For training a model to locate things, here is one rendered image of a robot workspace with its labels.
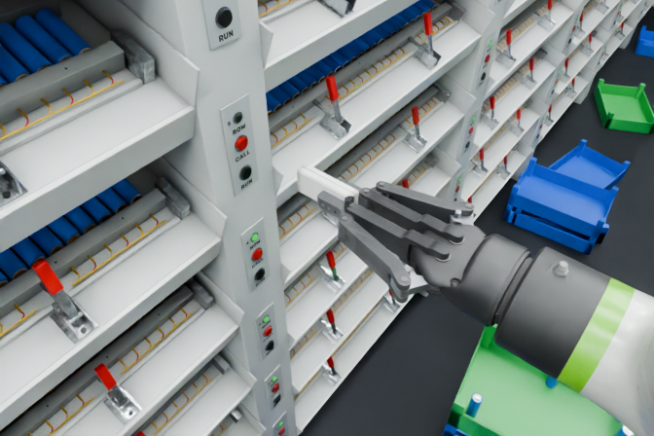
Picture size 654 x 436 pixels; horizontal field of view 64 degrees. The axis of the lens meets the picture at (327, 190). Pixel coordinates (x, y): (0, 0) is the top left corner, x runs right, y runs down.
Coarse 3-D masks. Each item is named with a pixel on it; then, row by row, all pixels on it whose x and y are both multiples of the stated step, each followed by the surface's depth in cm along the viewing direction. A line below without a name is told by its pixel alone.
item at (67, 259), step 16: (160, 192) 62; (128, 208) 60; (144, 208) 60; (160, 208) 62; (112, 224) 58; (128, 224) 59; (160, 224) 61; (80, 240) 56; (96, 240) 56; (112, 240) 59; (64, 256) 55; (80, 256) 55; (112, 256) 57; (32, 272) 53; (64, 272) 55; (0, 288) 51; (16, 288) 52; (32, 288) 52; (0, 304) 50; (16, 304) 52; (0, 336) 50
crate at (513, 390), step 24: (480, 360) 103; (504, 360) 103; (480, 384) 99; (504, 384) 99; (528, 384) 99; (456, 408) 89; (480, 408) 95; (504, 408) 95; (528, 408) 95; (552, 408) 95; (576, 408) 95; (600, 408) 95; (480, 432) 90; (504, 432) 92; (528, 432) 92; (552, 432) 92; (576, 432) 92; (600, 432) 92
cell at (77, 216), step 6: (72, 210) 58; (78, 210) 58; (66, 216) 58; (72, 216) 58; (78, 216) 58; (84, 216) 58; (72, 222) 58; (78, 222) 58; (84, 222) 58; (90, 222) 58; (78, 228) 58; (84, 228) 57; (84, 234) 58
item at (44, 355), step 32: (160, 160) 62; (192, 192) 61; (192, 224) 63; (224, 224) 60; (96, 256) 58; (160, 256) 60; (192, 256) 61; (64, 288) 55; (96, 288) 56; (128, 288) 57; (160, 288) 58; (0, 320) 52; (96, 320) 54; (128, 320) 57; (0, 352) 50; (32, 352) 51; (64, 352) 52; (96, 352) 56; (0, 384) 49; (32, 384) 49; (0, 416) 48
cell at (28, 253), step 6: (24, 240) 55; (30, 240) 55; (12, 246) 55; (18, 246) 54; (24, 246) 54; (30, 246) 55; (36, 246) 55; (18, 252) 54; (24, 252) 54; (30, 252) 54; (36, 252) 54; (42, 252) 55; (24, 258) 54; (30, 258) 54; (36, 258) 54; (30, 264) 54
